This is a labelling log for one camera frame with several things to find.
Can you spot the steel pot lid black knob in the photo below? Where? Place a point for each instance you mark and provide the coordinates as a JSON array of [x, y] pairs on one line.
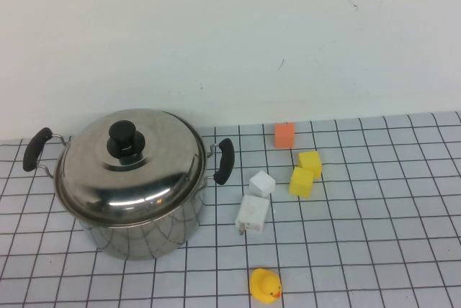
[[155, 185]]

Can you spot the stainless steel cooking pot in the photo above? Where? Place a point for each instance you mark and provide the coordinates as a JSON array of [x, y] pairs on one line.
[[144, 239]]

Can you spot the orange cube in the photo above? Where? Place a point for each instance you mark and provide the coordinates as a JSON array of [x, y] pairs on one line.
[[284, 136]]

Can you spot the white cube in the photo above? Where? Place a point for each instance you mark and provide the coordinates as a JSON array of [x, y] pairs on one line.
[[263, 183]]

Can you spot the white plug charger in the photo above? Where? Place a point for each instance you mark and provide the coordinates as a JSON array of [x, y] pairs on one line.
[[252, 214]]

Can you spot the yellow cube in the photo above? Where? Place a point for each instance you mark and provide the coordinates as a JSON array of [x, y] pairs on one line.
[[310, 162], [301, 183]]

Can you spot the yellow rubber duck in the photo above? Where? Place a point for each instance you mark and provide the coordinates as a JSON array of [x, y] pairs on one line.
[[266, 284]]

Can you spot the white black-grid table mat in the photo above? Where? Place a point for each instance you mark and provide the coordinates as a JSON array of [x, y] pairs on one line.
[[360, 250]]

